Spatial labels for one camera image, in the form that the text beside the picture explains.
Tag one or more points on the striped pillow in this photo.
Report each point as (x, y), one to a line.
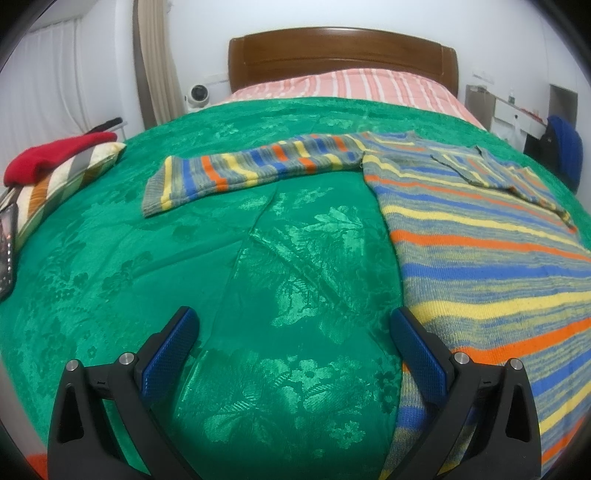
(87, 168)

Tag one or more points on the blue jacket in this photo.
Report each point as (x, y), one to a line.
(568, 147)

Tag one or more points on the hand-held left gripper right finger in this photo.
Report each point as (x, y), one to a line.
(422, 355)

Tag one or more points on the orange floor mat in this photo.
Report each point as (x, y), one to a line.
(39, 468)

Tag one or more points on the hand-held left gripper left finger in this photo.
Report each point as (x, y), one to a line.
(168, 355)

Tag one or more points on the white desk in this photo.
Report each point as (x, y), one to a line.
(508, 110)

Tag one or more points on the striped knit sweater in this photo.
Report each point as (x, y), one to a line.
(485, 258)

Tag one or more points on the black remote control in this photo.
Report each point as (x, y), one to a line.
(7, 254)

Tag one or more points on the pink striped bed sheet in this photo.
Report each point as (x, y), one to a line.
(369, 87)

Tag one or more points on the white wardrobe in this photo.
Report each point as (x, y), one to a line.
(55, 78)

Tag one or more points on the white security camera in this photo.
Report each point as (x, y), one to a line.
(198, 94)

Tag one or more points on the beige curtain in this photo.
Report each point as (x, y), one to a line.
(157, 60)

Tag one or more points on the wooden bed headboard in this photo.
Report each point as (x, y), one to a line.
(341, 50)

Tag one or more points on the green patterned blanket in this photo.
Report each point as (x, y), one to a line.
(277, 277)

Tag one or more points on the red folded cloth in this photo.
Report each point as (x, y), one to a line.
(41, 159)

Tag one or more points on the black object on shelf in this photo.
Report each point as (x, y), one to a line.
(111, 122)

